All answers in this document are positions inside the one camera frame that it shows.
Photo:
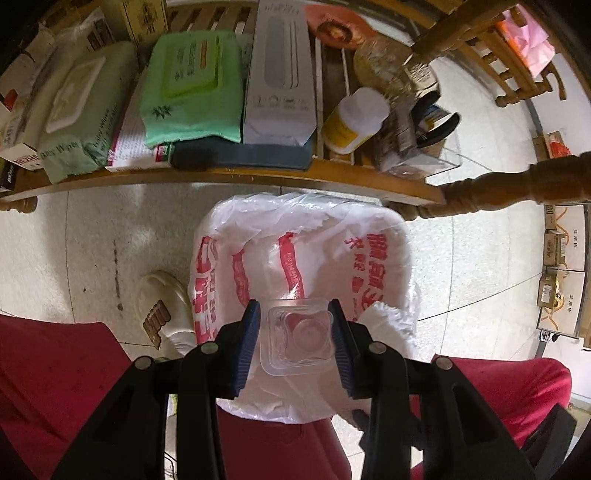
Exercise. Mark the long white carton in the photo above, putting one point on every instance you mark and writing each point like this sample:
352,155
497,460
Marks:
277,115

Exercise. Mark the wooden slatted shelf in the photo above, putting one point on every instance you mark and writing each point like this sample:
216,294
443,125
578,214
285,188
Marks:
277,177

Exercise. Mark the dark blue flat box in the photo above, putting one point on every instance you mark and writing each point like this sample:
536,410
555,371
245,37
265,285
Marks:
240,157

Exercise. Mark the white flat carton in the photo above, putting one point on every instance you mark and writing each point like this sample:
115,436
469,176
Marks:
575,240
572,304

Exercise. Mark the orange round lid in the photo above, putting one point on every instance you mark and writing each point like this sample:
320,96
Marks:
341,27

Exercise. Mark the wooden chair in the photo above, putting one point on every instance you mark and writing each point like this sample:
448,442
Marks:
461,32

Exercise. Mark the clear plastic bottle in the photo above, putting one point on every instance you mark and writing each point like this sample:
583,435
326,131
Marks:
383,64

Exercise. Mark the bin with white plastic bag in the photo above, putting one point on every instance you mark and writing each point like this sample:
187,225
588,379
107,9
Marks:
323,258

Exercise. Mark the red printed packet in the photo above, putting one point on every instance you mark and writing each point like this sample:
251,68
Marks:
559,147

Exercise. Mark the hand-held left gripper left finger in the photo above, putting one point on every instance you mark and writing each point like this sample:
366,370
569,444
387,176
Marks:
244,355

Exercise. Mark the red and white printed box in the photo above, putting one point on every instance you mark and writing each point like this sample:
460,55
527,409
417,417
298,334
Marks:
131,143

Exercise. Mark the cream rubber slipper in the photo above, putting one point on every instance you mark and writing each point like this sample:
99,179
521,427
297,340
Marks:
161,295

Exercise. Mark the clear acrylic organizer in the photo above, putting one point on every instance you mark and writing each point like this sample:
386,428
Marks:
415,161

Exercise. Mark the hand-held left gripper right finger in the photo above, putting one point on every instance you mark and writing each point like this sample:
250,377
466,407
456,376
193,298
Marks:
342,355

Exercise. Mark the pale green wet wipes pack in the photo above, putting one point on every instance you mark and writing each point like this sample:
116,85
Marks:
92,138

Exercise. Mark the person's red trousers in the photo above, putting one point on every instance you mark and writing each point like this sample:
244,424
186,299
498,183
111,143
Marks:
55,369

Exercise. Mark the clear plastic blister container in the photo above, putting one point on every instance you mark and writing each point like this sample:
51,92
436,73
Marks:
295,339

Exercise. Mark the yellowish cardboard box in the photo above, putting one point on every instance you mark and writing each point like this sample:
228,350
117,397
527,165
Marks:
138,18

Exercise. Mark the pink plastic bag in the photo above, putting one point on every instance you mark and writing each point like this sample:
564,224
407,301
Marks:
531,46

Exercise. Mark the turned wooden table leg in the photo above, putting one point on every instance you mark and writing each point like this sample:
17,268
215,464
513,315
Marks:
508,184

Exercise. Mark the white pill bottle yellow label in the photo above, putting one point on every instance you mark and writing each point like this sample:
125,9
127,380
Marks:
355,115

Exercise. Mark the white cardboard box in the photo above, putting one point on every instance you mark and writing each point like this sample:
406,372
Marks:
23,92

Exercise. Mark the bright green wet wipes pack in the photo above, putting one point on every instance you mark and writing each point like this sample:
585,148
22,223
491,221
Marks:
194,115

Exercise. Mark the black plastic clip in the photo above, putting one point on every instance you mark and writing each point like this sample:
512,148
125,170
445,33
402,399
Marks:
443,127

